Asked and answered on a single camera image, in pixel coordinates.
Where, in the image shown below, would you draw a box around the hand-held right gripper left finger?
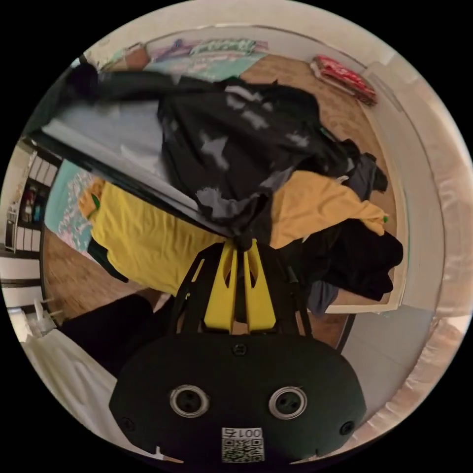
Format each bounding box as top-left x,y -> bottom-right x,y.
203,240 -> 238,330

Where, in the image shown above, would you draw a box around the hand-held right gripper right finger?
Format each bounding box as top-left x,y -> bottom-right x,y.
243,238 -> 277,329

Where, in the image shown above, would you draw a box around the black shirt with grey print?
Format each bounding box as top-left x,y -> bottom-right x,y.
22,63 -> 389,253

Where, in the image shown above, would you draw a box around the pile of clothes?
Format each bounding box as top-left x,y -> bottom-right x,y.
78,162 -> 404,315

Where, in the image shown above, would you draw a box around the person's body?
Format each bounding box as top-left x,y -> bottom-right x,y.
20,294 -> 175,456

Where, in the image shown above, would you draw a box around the bed with woven mat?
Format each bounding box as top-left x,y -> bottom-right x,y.
39,40 -> 407,350

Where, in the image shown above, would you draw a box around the dark shelf unit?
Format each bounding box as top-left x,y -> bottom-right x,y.
2,147 -> 63,255

